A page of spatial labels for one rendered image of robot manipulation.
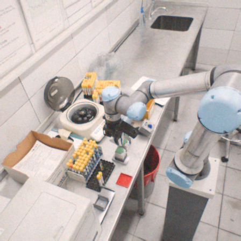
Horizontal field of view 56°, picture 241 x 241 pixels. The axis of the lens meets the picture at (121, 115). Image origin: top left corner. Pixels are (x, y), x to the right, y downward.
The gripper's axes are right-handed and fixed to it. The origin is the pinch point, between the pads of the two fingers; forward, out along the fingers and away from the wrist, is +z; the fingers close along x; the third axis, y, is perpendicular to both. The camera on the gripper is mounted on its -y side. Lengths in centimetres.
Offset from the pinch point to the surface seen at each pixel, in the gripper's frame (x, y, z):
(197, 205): 3, -43, 28
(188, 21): -204, 12, 17
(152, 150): -46, -1, 60
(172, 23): -204, 30, 22
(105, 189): 21.3, -1.0, 8.5
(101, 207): 31.1, -4.4, 5.6
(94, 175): 16.2, 8.7, 10.2
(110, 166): 7.9, 3.9, 10.6
